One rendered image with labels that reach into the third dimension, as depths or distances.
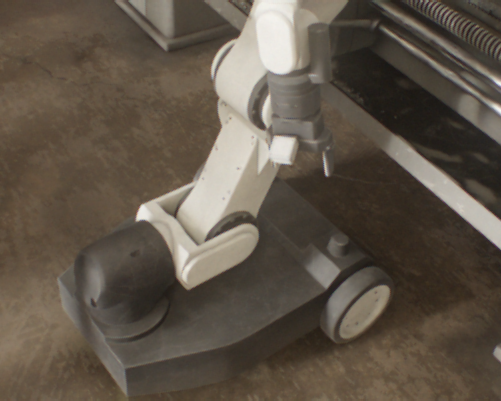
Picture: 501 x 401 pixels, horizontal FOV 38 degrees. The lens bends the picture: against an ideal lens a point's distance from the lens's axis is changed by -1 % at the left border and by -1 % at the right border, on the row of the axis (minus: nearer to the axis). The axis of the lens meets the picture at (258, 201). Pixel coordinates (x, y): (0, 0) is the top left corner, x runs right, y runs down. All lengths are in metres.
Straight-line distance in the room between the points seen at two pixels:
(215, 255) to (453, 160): 0.59
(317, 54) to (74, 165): 1.19
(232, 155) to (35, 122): 1.05
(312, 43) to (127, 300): 0.65
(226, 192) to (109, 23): 1.52
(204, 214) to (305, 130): 0.38
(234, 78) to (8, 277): 0.85
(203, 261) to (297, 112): 0.43
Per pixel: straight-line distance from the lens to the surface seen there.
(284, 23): 1.17
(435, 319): 1.92
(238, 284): 1.68
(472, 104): 1.73
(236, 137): 1.53
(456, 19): 1.58
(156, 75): 2.63
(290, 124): 1.30
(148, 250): 1.50
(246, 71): 1.42
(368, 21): 1.75
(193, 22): 2.79
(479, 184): 1.69
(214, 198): 1.57
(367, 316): 1.82
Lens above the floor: 1.44
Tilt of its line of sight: 42 degrees down
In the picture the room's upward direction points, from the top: 5 degrees clockwise
